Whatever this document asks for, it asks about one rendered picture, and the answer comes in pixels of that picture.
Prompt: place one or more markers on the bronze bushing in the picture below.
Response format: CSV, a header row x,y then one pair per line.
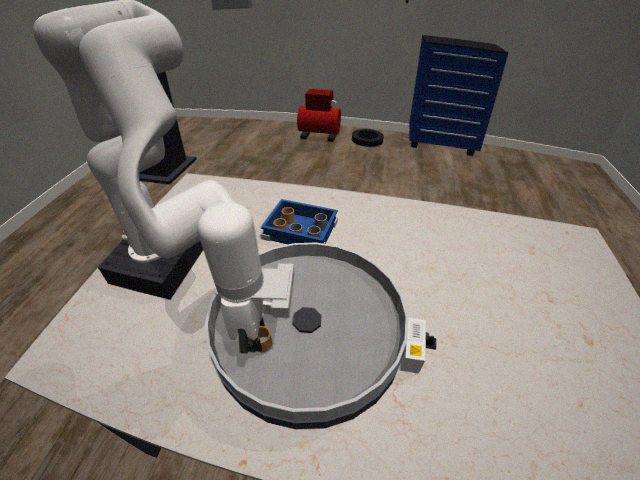
x,y
280,222
267,344
287,216

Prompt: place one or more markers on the blue crate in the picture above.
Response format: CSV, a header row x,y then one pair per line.
x,y
303,214

